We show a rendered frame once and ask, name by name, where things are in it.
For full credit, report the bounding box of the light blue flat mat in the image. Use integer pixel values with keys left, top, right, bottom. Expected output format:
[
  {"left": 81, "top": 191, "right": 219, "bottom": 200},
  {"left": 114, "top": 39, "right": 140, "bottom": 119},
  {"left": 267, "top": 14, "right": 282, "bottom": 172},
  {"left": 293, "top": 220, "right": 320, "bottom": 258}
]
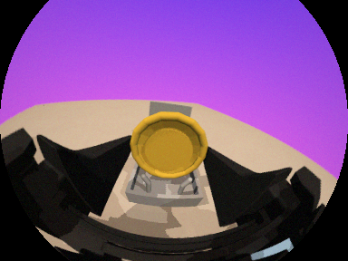
[{"left": 251, "top": 239, "right": 293, "bottom": 260}]

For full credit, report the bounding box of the yellow plate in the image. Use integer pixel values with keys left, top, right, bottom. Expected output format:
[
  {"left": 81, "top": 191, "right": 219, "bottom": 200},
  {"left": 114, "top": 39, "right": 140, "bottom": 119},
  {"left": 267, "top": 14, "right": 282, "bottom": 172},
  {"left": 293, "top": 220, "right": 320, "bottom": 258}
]
[{"left": 130, "top": 111, "right": 208, "bottom": 178}]

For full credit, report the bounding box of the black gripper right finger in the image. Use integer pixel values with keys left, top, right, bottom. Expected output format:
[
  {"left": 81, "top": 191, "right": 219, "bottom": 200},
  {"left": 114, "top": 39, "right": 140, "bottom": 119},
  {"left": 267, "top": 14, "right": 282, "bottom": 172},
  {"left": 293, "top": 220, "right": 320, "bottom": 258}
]
[{"left": 203, "top": 145, "right": 292, "bottom": 227}]

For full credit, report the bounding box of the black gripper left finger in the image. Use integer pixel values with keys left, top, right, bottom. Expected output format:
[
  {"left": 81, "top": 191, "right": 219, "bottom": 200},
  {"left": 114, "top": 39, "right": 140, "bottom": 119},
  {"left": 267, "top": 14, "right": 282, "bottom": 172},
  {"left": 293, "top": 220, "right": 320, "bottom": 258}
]
[{"left": 36, "top": 135, "right": 132, "bottom": 217}]

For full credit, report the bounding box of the grey dish rack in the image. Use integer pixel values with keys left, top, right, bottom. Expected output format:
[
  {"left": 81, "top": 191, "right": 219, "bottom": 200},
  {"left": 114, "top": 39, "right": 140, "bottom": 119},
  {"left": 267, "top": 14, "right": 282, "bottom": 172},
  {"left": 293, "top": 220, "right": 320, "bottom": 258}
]
[{"left": 125, "top": 101, "right": 203, "bottom": 208}]

